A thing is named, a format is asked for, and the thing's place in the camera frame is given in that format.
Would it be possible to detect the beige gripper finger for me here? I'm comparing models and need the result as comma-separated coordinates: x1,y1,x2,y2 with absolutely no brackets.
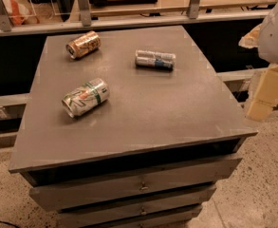
246,64,278,121
238,25,261,48

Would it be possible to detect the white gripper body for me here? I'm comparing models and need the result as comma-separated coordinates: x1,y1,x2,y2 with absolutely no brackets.
258,2,278,64

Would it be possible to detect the silver blue redbull can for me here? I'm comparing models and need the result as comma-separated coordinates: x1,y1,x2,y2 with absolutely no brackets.
135,50,176,70

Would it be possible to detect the orange brown soda can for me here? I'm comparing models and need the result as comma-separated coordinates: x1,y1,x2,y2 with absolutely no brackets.
65,30,101,59

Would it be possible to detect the white green soda can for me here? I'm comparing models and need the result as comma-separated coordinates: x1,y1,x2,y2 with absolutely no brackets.
62,78,110,118

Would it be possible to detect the grey drawer cabinet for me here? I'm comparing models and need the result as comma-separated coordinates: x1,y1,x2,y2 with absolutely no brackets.
9,26,254,215

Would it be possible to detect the middle grey drawer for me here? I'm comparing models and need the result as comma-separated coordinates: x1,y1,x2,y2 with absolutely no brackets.
59,184,216,228

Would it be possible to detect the grey drawer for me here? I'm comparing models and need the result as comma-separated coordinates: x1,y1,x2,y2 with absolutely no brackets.
59,184,216,228
29,154,241,211
88,204,202,228

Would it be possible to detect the bottom grey drawer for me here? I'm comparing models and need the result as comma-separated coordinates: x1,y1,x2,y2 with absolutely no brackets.
88,204,202,228

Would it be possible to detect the orange white bag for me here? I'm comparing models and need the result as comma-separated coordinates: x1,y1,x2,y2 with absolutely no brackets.
3,0,40,26

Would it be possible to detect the top grey drawer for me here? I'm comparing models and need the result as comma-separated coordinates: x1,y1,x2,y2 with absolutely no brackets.
29,154,241,211

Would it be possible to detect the black floor cable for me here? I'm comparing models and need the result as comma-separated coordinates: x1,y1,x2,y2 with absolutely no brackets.
0,219,21,228

